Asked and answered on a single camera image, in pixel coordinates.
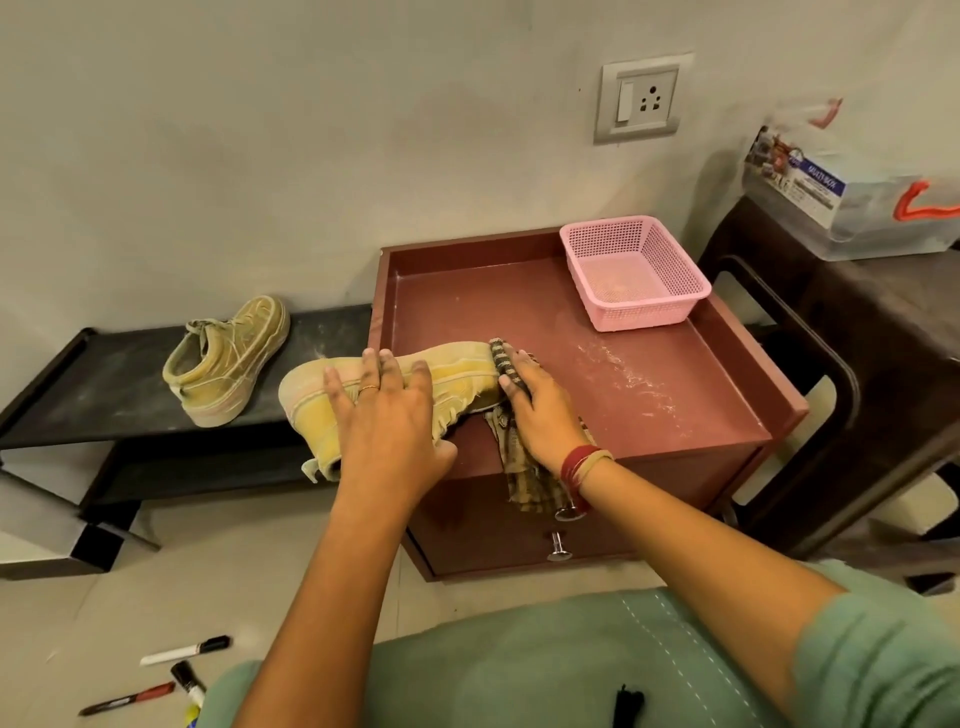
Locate clear storage box orange handles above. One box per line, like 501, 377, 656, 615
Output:
741, 97, 960, 264

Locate person's right forearm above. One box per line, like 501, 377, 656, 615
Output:
577, 459, 852, 725

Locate white marker black cap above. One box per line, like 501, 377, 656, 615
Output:
139, 635, 234, 668

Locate pink plastic basket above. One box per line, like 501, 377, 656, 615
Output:
558, 215, 713, 333

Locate red thread bangles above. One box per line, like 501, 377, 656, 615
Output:
559, 444, 616, 498

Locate tan suede shoe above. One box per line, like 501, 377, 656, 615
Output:
277, 341, 504, 485
162, 294, 292, 429

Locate person's right hand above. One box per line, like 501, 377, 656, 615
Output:
498, 348, 595, 483

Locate brown drawer cabinet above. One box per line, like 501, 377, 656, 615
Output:
367, 225, 811, 583

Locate short black-capped marker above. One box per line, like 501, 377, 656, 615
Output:
170, 660, 208, 711

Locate brown checked cloth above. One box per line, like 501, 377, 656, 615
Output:
483, 337, 601, 516

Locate person's left hand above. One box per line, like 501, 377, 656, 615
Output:
322, 348, 459, 492

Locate person's left forearm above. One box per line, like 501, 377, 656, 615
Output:
232, 480, 451, 728

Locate grey wall socket switch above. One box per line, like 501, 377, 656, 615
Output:
594, 52, 696, 146

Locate red marker pen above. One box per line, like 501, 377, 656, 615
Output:
78, 681, 177, 718

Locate dark brown plastic stool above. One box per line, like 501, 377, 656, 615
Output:
696, 193, 960, 595

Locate black shoe rack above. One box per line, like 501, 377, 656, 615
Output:
0, 303, 376, 553

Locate black tassel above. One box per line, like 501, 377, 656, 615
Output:
612, 684, 646, 728

